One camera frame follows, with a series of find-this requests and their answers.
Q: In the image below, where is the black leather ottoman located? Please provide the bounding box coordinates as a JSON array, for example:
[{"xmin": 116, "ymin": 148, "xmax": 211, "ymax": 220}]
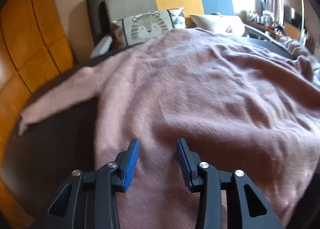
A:
[{"xmin": 3, "ymin": 43, "xmax": 280, "ymax": 226}]

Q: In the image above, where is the cream fluffy blanket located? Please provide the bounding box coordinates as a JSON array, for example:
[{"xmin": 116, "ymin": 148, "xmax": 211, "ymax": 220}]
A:
[{"xmin": 279, "ymin": 36, "xmax": 319, "ymax": 87}]

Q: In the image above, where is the orange wooden cabinet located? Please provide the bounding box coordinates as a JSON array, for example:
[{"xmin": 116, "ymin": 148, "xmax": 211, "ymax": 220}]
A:
[{"xmin": 0, "ymin": 0, "xmax": 75, "ymax": 229}]

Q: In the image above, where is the tiger print cushion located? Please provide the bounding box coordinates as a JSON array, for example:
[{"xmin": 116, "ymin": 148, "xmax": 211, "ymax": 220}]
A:
[{"xmin": 111, "ymin": 7, "xmax": 187, "ymax": 47}]

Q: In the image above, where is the grey yellow blue sofa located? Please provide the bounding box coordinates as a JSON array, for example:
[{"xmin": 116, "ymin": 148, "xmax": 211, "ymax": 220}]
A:
[{"xmin": 89, "ymin": 0, "xmax": 276, "ymax": 59}]

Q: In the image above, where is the dark rolled yoga mat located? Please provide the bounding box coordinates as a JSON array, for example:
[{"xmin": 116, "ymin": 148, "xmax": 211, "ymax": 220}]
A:
[{"xmin": 86, "ymin": 0, "xmax": 111, "ymax": 46}]

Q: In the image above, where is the pink knit sweater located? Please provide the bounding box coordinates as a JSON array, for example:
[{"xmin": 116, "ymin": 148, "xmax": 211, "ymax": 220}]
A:
[{"xmin": 19, "ymin": 28, "xmax": 319, "ymax": 228}]

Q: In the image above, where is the cluttered wooden side table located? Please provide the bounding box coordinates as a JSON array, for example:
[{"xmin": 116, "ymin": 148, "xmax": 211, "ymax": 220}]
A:
[{"xmin": 238, "ymin": 10, "xmax": 316, "ymax": 46}]

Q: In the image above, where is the cream embroidered cushion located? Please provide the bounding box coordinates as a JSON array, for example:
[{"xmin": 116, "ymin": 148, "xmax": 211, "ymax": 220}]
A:
[{"xmin": 190, "ymin": 15, "xmax": 245, "ymax": 36}]

